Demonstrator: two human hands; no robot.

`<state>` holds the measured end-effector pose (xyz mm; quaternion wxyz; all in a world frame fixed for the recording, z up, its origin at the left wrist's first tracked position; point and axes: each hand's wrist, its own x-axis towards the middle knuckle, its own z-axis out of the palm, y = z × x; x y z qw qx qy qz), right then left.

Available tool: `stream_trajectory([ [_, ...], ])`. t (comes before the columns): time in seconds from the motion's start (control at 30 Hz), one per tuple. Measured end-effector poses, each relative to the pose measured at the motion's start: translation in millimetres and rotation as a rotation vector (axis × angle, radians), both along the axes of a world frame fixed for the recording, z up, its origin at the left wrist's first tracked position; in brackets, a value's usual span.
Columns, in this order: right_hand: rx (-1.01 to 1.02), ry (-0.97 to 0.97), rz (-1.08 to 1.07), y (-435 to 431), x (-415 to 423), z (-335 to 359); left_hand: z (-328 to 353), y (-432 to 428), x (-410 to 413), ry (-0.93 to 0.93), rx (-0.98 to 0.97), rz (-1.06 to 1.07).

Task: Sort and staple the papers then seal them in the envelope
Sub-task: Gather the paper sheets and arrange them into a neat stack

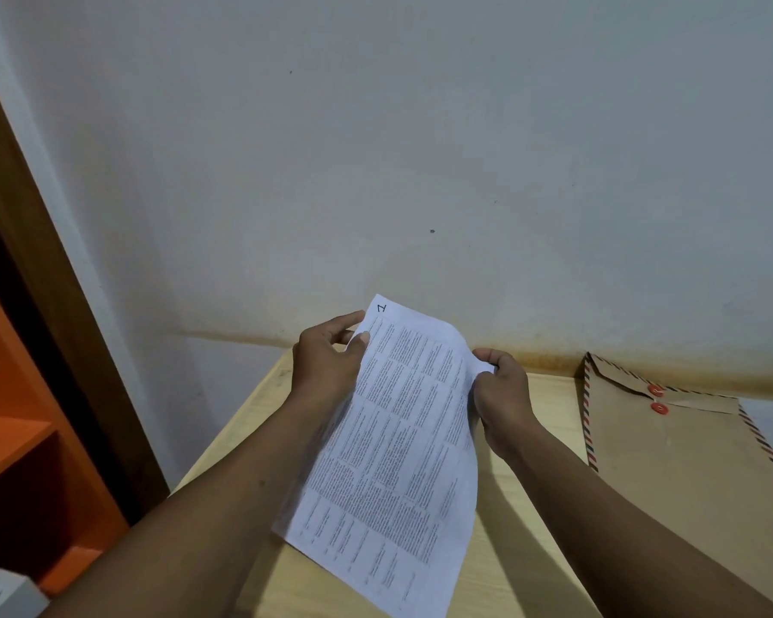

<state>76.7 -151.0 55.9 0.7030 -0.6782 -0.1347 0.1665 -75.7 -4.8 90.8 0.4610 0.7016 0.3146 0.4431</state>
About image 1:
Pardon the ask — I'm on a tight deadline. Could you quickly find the white printed paper sheet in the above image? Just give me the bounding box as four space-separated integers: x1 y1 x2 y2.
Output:
272 294 496 618

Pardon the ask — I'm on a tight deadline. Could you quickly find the brown string-tie envelope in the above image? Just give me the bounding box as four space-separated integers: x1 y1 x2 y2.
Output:
580 352 773 615

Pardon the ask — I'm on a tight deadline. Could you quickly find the white box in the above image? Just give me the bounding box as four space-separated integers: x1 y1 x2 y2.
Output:
0 565 51 618

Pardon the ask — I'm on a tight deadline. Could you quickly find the orange shelf unit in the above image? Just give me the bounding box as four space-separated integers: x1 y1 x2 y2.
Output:
0 260 131 599

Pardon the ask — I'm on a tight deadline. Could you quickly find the person's left forearm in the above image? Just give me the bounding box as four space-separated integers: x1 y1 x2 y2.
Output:
39 389 352 618

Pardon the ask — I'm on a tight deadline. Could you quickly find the person's left hand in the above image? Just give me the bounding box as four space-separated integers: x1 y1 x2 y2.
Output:
289 310 371 417

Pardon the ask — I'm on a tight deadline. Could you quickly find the person's right forearm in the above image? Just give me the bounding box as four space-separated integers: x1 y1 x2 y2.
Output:
499 421 773 618

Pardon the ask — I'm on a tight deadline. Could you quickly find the person's right hand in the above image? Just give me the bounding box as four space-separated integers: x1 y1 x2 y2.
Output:
471 348 537 461

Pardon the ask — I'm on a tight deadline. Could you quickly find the brown wooden door frame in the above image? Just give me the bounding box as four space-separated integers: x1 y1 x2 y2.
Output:
0 45 170 528

